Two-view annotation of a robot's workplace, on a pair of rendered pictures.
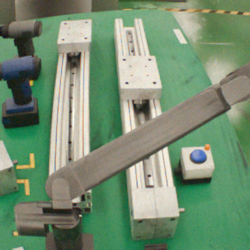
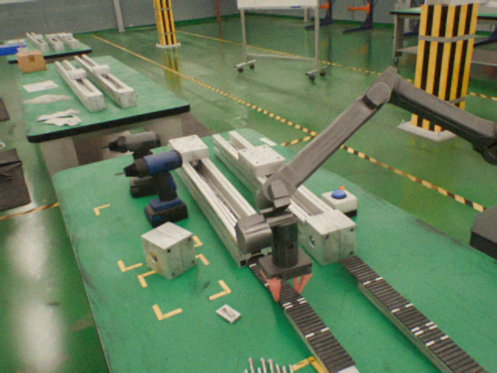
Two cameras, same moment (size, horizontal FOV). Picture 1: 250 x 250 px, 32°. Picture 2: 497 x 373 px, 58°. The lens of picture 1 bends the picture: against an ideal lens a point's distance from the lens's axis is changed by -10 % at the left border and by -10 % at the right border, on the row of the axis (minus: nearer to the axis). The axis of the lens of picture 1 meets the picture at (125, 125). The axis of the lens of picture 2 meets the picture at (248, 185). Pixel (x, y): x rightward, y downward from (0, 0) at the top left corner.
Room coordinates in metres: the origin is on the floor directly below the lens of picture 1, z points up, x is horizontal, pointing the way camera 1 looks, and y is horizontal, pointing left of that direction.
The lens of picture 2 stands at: (-0.27, 0.37, 1.46)
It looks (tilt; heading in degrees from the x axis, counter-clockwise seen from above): 26 degrees down; 345
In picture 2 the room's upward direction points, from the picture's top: 5 degrees counter-clockwise
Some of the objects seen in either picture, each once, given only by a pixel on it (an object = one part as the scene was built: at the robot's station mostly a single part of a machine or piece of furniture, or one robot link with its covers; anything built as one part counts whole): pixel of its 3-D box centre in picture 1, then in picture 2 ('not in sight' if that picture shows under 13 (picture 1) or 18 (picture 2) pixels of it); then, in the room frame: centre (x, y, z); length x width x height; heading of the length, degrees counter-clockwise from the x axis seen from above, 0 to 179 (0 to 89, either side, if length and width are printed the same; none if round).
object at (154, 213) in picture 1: (158, 213); (334, 235); (0.63, -0.08, 0.83); 0.12 x 0.09 x 0.10; 95
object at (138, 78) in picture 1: (138, 80); (261, 163); (1.07, -0.03, 0.87); 0.16 x 0.11 x 0.07; 5
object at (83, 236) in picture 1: (68, 239); (285, 252); (0.48, 0.10, 0.92); 0.10 x 0.07 x 0.07; 94
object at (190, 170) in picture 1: (193, 165); (335, 204); (0.81, -0.18, 0.81); 0.10 x 0.08 x 0.06; 95
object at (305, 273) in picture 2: not in sight; (291, 278); (0.48, 0.09, 0.85); 0.07 x 0.07 x 0.09; 4
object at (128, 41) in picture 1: (137, 93); (262, 176); (1.07, -0.03, 0.82); 0.80 x 0.10 x 0.09; 5
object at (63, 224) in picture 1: (62, 223); (281, 228); (0.48, 0.11, 0.98); 0.07 x 0.06 x 0.07; 98
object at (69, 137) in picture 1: (71, 95); (210, 189); (1.06, 0.16, 0.82); 0.80 x 0.10 x 0.09; 5
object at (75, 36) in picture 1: (75, 38); (189, 151); (1.31, 0.18, 0.87); 0.16 x 0.11 x 0.07; 5
